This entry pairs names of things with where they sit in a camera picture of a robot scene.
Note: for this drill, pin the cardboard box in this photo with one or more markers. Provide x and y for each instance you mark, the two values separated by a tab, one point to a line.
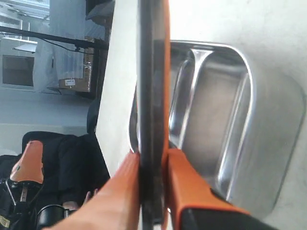
79	78

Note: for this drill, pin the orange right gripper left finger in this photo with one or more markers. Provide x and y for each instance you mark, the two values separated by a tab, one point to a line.
116	206

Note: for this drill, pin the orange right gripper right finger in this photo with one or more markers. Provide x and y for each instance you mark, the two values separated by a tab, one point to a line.
195	206

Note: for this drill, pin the dark lid with orange seal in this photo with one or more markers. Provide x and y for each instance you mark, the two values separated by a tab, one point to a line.
152	102

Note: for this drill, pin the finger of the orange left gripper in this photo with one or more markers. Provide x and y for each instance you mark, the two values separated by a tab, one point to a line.
30	166

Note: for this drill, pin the steel two-compartment lunch box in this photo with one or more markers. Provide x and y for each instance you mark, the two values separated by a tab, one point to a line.
236	120

